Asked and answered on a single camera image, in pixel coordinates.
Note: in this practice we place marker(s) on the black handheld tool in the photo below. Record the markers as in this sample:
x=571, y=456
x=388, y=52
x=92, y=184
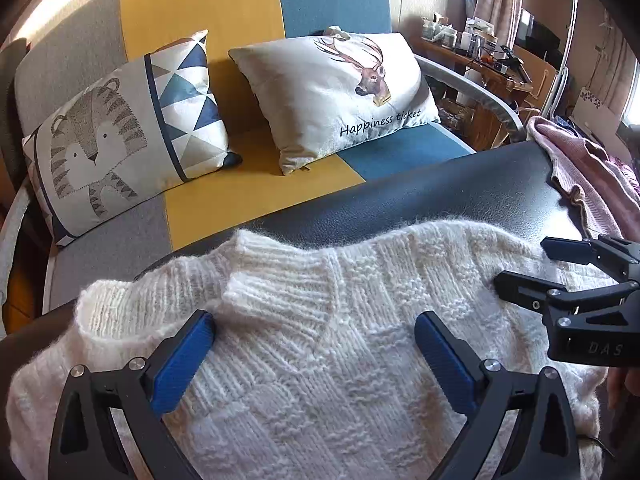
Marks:
x=512, y=62

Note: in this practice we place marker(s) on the grey yellow blue sofa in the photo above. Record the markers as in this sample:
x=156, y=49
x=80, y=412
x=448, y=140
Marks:
x=200, y=195

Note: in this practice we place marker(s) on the white knit sweater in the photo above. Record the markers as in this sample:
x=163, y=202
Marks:
x=325, y=360

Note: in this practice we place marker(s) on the wooden side table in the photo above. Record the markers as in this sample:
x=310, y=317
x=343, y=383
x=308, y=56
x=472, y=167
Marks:
x=450, y=57

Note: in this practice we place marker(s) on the brown bag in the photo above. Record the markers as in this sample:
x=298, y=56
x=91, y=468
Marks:
x=455, y=110

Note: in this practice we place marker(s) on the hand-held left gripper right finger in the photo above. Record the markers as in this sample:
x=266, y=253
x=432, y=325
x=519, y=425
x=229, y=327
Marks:
x=445, y=360

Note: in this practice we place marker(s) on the person's right hand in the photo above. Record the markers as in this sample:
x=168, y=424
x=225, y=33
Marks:
x=616, y=387

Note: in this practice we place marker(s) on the group of small jars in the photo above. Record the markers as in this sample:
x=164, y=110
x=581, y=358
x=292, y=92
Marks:
x=440, y=30

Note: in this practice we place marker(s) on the pink knit sweater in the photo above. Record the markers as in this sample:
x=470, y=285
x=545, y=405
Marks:
x=585, y=160

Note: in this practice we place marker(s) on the white panel with flower stickers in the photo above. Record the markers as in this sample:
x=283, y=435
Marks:
x=592, y=105

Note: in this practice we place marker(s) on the deer print cushion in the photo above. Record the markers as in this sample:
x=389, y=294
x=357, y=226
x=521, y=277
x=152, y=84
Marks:
x=310, y=90

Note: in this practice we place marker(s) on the clear plastic container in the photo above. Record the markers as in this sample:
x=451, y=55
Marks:
x=480, y=37

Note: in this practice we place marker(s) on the tiger print cushion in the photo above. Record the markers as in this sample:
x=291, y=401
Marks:
x=100, y=150

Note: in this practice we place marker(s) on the white metal stand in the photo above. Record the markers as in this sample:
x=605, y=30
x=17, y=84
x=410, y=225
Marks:
x=570, y=20

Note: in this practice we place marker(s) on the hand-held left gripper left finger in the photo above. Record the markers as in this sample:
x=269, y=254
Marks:
x=182, y=360

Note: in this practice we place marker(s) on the black television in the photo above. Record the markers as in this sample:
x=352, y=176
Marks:
x=542, y=35

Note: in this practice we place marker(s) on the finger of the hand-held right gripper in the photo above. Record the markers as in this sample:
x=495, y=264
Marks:
x=520, y=285
x=565, y=250

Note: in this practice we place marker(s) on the wooden folding table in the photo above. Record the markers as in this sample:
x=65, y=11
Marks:
x=542, y=72

